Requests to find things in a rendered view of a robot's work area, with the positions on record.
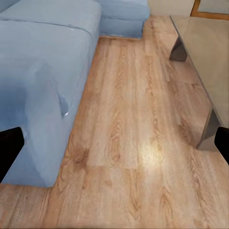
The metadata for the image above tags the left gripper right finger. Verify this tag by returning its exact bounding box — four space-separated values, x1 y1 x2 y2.
214 127 229 164

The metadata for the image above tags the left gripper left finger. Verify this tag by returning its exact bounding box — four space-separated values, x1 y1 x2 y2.
0 127 24 184

